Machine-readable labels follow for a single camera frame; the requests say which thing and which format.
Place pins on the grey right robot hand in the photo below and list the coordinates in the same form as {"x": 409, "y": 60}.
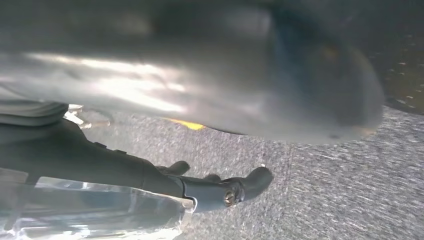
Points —
{"x": 165, "y": 66}

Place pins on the yellow floor tape square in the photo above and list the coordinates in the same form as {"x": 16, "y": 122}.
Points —
{"x": 190, "y": 125}

